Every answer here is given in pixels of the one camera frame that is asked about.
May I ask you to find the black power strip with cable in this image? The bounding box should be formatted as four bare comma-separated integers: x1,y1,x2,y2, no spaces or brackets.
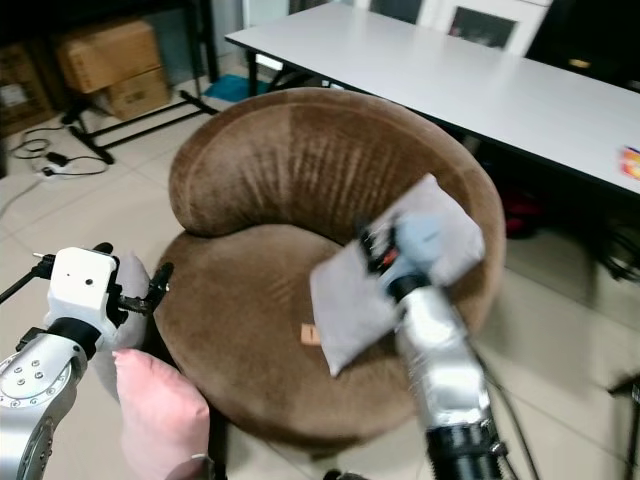
5,125,111,183

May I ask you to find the dark cardboard box with label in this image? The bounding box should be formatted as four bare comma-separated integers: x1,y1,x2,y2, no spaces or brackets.
0,42,56,136

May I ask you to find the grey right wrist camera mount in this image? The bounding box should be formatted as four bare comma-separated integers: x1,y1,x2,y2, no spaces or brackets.
395,210,449,263

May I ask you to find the red object under table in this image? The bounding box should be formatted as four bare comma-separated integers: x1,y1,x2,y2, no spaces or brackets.
503,185,548,239

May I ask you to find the long white table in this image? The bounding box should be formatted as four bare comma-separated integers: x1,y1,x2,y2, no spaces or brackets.
225,2,640,197

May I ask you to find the black metal stand leg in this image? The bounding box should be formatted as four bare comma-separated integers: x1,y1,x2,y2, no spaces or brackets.
607,372,640,480

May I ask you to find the colourful snack packet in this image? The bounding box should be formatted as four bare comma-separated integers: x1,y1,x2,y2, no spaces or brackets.
620,146,640,181

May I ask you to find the teal floor mat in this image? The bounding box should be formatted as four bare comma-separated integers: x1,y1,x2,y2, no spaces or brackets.
210,73,256,103

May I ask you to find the black metal rack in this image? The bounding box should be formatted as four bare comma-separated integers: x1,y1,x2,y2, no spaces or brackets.
60,0,221,168

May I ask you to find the large brown cardboard box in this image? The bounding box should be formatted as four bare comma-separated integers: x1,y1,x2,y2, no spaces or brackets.
57,18,164,96

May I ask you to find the grey fabric pillow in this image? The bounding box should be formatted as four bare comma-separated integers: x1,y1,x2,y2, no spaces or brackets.
88,250,153,403
308,173,486,378

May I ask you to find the pink fabric pillow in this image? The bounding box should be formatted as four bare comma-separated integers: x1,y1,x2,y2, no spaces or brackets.
110,348,213,480

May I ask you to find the white cabinet with glass doors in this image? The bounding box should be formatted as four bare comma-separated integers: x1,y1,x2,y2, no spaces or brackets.
345,0,556,57

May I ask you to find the brown round velvet sofa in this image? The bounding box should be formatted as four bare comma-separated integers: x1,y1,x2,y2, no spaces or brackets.
155,87,508,448

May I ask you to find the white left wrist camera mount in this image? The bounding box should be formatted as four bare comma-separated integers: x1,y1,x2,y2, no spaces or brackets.
48,246,121,323

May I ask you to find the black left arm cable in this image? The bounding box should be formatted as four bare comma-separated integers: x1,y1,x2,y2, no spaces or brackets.
0,255,58,304

